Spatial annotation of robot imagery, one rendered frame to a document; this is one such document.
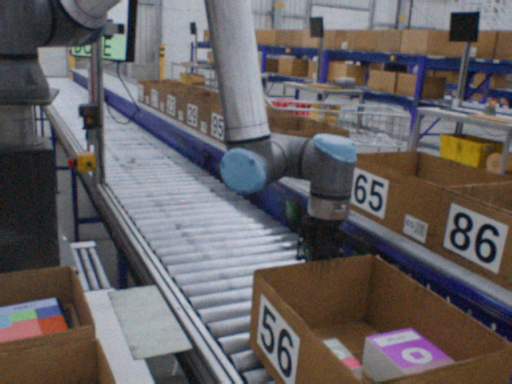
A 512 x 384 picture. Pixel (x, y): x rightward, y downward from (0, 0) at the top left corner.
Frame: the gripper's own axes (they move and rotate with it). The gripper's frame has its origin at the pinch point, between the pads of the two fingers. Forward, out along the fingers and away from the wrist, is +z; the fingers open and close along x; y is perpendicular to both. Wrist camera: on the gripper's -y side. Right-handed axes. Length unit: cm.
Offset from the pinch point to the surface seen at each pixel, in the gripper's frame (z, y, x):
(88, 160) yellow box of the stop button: -5, 34, -128
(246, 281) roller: 5.7, 9.0, -24.2
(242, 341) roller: 5.7, 21.8, 1.8
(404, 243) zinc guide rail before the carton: -8.7, -24.9, -4.1
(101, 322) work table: 5, 48, -15
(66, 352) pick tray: -3, 57, 7
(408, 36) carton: -83, -482, -532
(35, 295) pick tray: 1, 61, -24
